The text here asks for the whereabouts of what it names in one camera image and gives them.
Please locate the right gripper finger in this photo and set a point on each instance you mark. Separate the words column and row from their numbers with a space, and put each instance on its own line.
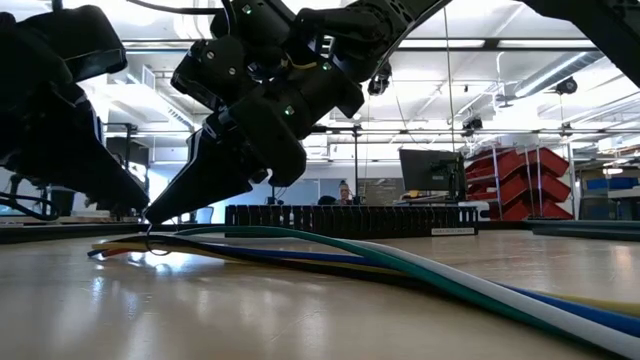
column 207, row 140
column 215, row 180

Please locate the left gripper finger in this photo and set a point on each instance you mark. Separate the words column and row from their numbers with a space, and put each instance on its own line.
column 75, row 160

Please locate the grey office chair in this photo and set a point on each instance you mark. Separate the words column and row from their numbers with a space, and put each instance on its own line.
column 205, row 216

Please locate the black ceiling spotlight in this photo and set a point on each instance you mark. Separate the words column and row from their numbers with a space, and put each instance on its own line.
column 566, row 86
column 471, row 125
column 381, row 85

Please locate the person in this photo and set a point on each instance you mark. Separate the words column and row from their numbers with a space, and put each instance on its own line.
column 344, row 192

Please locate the black computer monitor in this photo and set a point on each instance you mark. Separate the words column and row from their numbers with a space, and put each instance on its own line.
column 430, row 170

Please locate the red storage bin rack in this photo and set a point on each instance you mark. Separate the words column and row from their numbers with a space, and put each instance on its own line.
column 515, row 165

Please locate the blue storage bins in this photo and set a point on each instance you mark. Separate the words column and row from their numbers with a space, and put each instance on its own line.
column 612, row 184

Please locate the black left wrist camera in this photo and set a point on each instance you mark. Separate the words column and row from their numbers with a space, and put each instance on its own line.
column 75, row 45

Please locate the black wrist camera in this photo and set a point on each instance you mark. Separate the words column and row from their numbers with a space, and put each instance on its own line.
column 75, row 45
column 210, row 75

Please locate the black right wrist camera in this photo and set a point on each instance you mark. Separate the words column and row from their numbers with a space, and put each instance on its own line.
column 210, row 75

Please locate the black aluminium table frame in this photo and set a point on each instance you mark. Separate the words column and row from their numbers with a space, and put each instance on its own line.
column 60, row 233

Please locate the black metal frame stand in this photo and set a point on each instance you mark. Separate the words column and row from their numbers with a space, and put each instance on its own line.
column 356, row 165

